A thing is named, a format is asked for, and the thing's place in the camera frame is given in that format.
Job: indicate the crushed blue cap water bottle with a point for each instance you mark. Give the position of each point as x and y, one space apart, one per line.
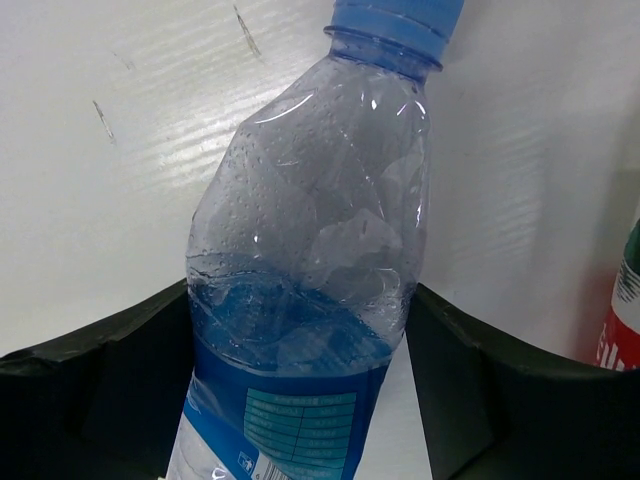
305 251

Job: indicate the red label red cap bottle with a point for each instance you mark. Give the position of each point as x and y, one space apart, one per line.
619 341

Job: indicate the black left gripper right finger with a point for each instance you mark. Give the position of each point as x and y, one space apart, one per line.
495 407

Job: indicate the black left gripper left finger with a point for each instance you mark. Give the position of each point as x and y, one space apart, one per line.
102 402

